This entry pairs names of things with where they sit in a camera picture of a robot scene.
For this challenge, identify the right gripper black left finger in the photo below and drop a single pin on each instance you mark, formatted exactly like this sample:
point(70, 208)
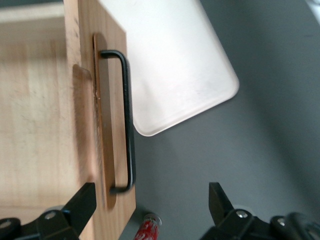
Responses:
point(75, 212)

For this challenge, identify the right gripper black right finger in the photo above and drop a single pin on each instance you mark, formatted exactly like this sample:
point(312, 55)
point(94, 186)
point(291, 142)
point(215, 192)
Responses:
point(225, 212)

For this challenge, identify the cream plastic tray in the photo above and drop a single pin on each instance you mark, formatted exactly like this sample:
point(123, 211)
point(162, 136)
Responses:
point(175, 62)

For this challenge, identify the red soda bottle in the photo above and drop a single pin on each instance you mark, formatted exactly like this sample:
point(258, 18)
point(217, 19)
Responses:
point(148, 228)

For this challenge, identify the wooden drawer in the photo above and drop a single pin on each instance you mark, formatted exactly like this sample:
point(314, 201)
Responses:
point(37, 125)

